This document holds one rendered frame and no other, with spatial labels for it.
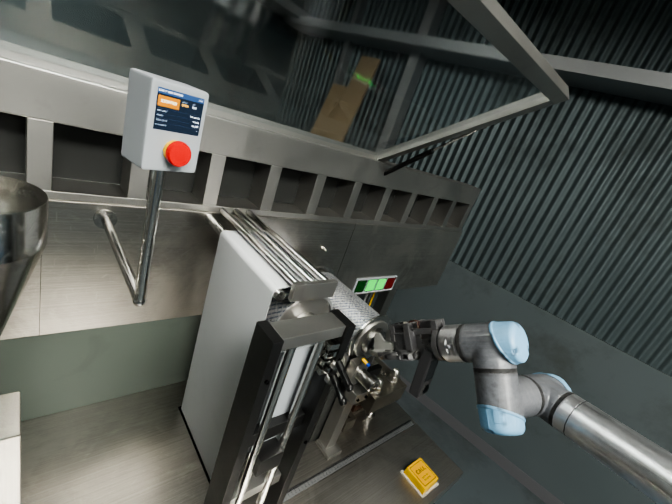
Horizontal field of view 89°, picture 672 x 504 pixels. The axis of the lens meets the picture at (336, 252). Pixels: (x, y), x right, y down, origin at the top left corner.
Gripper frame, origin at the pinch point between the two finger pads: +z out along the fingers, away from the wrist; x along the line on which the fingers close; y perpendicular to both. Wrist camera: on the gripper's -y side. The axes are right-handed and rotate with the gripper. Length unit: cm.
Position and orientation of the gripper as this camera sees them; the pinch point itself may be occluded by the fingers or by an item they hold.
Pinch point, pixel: (376, 353)
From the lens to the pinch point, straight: 90.9
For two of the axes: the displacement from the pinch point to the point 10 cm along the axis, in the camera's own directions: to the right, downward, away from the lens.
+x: -7.3, 0.0, -6.8
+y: -1.5, -9.8, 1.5
